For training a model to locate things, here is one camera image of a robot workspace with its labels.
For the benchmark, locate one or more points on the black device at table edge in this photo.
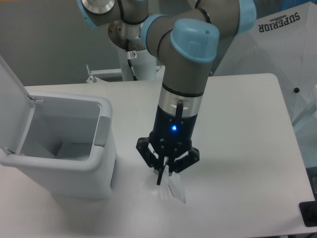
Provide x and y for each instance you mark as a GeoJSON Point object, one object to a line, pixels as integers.
{"type": "Point", "coordinates": [309, 213]}

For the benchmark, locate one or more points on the white plastic packaging bag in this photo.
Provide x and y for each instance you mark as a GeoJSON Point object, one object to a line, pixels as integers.
{"type": "Point", "coordinates": [169, 187]}

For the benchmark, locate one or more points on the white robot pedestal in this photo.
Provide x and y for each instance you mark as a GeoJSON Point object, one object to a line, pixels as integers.
{"type": "Point", "coordinates": [140, 65]}

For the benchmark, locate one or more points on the white metal base frame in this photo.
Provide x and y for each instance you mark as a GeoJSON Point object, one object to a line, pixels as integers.
{"type": "Point", "coordinates": [106, 74]}

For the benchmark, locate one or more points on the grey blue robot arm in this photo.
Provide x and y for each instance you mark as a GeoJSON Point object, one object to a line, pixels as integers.
{"type": "Point", "coordinates": [186, 45]}

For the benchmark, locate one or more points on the white trash can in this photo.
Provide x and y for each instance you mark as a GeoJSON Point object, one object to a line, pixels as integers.
{"type": "Point", "coordinates": [71, 144]}

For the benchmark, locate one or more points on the white trash can lid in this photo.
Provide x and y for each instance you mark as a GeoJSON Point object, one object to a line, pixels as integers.
{"type": "Point", "coordinates": [17, 108]}

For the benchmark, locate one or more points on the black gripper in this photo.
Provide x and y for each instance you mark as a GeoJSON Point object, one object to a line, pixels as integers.
{"type": "Point", "coordinates": [171, 136]}

